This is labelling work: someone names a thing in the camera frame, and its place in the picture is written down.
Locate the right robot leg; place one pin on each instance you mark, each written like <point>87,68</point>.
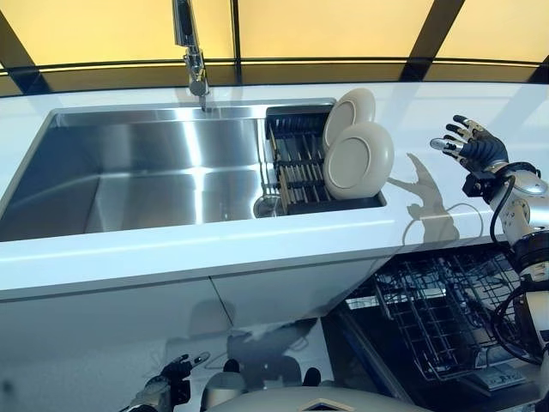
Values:
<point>311,377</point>

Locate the black slatted sink drying rack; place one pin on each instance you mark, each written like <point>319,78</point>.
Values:
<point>300,171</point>

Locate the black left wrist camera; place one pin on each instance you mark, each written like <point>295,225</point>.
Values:
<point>182,388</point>

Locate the black window frame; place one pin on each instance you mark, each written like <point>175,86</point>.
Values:
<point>435,26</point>

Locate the stainless steel sink basin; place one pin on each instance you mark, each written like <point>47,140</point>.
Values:
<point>150,171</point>

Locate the narrow white glossy cabinet door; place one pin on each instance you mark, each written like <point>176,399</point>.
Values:
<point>279,287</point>

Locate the dark dishwasher door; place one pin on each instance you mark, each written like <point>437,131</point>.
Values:
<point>364,365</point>

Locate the robot leg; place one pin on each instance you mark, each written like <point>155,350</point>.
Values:
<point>311,377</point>
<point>221,388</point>

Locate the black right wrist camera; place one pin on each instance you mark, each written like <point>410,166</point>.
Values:
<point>478,184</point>

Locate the beige round plate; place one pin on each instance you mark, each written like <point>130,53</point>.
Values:
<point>347,111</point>
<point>356,163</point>

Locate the left robot leg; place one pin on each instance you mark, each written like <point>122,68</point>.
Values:
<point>221,388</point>

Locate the chrome pull-down kitchen faucet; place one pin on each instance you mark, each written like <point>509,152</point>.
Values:
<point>195,64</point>

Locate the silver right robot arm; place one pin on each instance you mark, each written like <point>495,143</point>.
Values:
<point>523,210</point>

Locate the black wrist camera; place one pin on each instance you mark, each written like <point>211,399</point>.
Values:
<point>478,184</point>
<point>182,388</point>

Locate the wide white glossy cabinet door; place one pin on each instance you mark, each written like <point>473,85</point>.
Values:
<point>107,326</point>

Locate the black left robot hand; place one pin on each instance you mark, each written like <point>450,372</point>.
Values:
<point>178,371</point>

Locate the round steel sink drain strainer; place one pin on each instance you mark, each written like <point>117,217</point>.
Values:
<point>266,206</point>

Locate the beige robot torso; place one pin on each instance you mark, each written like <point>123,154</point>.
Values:
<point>300,403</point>

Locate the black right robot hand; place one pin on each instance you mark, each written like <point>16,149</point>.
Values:
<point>484,148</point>

